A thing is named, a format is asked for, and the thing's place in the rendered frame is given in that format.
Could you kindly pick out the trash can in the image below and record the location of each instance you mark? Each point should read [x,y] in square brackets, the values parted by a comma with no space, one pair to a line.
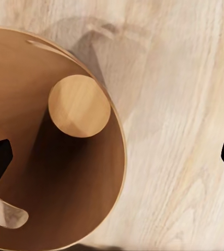
[69,149]

